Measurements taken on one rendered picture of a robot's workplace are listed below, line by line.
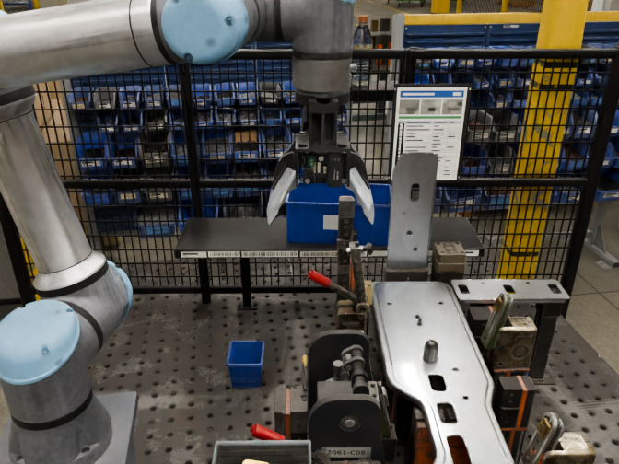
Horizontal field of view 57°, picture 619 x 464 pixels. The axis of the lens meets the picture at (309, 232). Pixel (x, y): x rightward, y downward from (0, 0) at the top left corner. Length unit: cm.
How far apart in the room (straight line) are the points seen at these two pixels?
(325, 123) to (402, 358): 69
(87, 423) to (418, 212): 98
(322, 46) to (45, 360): 55
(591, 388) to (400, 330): 67
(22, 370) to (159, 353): 98
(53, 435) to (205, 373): 84
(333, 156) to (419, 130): 105
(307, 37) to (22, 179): 46
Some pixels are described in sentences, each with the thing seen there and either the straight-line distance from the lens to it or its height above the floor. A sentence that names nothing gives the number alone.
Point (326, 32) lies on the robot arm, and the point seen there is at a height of 172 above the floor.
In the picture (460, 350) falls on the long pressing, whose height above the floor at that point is 100.
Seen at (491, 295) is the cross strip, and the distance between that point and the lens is 155.
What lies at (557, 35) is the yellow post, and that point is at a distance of 186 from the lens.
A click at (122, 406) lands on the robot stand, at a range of 107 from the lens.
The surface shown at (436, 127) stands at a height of 132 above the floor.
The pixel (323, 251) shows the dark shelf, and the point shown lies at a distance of 164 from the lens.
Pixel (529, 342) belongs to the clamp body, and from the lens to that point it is 140.
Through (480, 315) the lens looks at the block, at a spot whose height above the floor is 98.
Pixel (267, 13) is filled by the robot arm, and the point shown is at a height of 174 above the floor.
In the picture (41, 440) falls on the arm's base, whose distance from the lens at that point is 96.
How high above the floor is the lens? 180
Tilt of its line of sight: 27 degrees down
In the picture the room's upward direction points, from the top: straight up
